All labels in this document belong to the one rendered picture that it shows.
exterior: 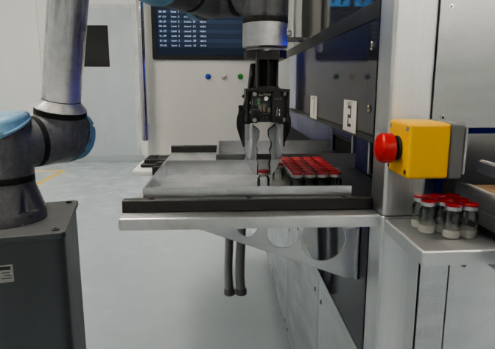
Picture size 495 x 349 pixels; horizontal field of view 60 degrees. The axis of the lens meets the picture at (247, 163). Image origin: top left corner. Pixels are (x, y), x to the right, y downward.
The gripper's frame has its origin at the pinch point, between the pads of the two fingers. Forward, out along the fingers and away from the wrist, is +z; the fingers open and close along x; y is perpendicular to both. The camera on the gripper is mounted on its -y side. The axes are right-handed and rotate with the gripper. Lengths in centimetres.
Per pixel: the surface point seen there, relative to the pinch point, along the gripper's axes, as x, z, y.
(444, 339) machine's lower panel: 28.5, 26.3, 14.0
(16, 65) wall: -290, -40, -543
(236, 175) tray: -4.5, 5.2, -16.9
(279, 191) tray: 2.0, 2.8, 7.8
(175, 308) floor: -32, 93, -121
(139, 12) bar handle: -36, -39, -81
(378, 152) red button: 13.4, -5.7, 20.7
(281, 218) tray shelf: 1.8, 5.7, 12.8
